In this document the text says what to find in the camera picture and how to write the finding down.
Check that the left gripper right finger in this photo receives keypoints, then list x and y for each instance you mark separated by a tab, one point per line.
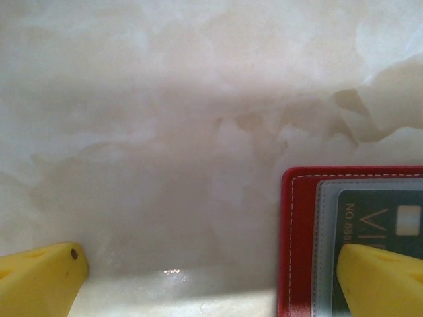
383	287

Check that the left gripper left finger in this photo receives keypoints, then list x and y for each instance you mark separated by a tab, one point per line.
33	284

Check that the black VIP card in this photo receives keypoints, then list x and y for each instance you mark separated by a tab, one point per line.
373	204

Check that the red leather card holder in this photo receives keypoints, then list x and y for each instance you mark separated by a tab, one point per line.
297	231

